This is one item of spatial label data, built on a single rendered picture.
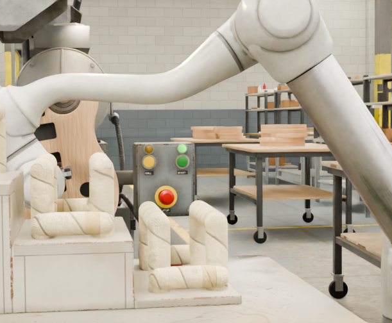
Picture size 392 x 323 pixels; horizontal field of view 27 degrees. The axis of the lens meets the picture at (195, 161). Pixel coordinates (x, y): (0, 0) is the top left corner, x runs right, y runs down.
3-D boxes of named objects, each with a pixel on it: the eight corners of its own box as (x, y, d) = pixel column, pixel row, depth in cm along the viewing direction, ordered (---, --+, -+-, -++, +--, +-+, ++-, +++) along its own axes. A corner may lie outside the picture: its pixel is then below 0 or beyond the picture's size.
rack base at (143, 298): (120, 271, 134) (120, 264, 134) (209, 268, 137) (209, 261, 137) (134, 309, 108) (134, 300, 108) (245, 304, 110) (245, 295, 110)
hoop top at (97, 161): (88, 172, 129) (88, 152, 129) (108, 171, 130) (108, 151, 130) (90, 181, 110) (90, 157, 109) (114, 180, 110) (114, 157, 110)
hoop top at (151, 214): (137, 220, 131) (137, 200, 131) (157, 219, 131) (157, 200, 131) (148, 238, 111) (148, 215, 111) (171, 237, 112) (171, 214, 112)
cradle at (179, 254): (137, 263, 132) (137, 244, 132) (206, 261, 134) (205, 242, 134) (139, 267, 129) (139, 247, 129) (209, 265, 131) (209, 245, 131)
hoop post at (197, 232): (188, 265, 132) (187, 209, 132) (207, 265, 133) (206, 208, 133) (190, 269, 129) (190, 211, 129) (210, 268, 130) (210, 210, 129)
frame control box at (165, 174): (111, 228, 239) (110, 141, 238) (183, 225, 243) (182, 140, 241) (117, 240, 215) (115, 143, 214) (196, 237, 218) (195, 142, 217)
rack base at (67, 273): (22, 274, 132) (21, 219, 132) (122, 270, 135) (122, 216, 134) (12, 314, 105) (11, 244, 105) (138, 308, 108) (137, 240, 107)
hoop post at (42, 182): (31, 236, 112) (30, 168, 111) (54, 235, 112) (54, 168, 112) (31, 240, 109) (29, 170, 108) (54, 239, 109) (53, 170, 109)
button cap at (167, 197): (158, 204, 218) (158, 189, 217) (172, 203, 218) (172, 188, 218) (160, 205, 214) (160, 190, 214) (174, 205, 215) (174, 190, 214)
